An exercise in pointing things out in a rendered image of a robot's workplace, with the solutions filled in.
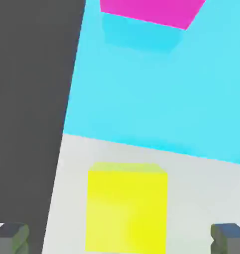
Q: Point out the small yellow cube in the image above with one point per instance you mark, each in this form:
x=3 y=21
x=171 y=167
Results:
x=126 y=210

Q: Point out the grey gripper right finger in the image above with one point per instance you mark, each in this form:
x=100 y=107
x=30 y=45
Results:
x=229 y=240

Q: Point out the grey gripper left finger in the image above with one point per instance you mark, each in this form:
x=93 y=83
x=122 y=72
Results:
x=6 y=240

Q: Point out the large cyan box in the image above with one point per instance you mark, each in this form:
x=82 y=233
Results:
x=151 y=95

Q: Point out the small magenta cube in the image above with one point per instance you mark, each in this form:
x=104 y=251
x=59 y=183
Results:
x=151 y=12

